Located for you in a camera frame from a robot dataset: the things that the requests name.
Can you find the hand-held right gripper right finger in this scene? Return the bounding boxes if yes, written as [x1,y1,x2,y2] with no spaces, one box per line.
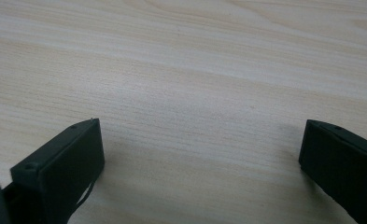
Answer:
[298,119,367,224]

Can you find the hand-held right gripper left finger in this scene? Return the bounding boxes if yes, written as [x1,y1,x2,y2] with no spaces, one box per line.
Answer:
[3,118,106,224]

